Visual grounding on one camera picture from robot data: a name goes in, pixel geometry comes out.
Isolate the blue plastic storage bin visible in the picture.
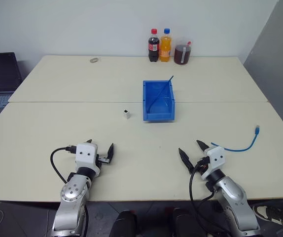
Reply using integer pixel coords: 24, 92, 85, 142
142, 79, 177, 122

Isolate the dark rounded shape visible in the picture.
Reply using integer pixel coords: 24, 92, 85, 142
171, 207, 199, 237
110, 210, 138, 237

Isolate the dark drink plastic cup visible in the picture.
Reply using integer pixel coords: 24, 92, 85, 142
173, 37, 193, 66

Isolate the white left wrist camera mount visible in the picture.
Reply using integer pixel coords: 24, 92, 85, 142
74, 142, 101, 177

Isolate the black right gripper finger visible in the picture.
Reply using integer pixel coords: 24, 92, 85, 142
196, 140, 210, 153
178, 148, 195, 174

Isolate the short blue Ethernet cable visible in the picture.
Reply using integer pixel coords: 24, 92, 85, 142
211, 125, 261, 152

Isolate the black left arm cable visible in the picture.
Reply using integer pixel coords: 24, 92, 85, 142
50, 145, 77, 184

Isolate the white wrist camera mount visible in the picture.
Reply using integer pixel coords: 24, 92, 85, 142
74, 142, 101, 177
201, 146, 227, 181

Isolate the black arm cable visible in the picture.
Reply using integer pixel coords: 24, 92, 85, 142
189, 164, 227, 237
50, 145, 77, 184

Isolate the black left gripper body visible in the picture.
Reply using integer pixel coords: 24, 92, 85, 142
96, 153, 111, 169

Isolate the cola bottle red cap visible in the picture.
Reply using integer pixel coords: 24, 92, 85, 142
147, 28, 160, 63

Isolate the black and white shoe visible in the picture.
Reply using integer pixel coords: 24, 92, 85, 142
253, 204, 283, 227

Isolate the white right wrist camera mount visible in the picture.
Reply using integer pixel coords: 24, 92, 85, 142
201, 146, 227, 181

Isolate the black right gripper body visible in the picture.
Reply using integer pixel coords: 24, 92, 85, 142
197, 156, 211, 176

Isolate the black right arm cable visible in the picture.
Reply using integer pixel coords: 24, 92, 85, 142
189, 164, 227, 237

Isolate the orange soda bottle blue cap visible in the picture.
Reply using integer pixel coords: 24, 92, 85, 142
159, 28, 173, 63

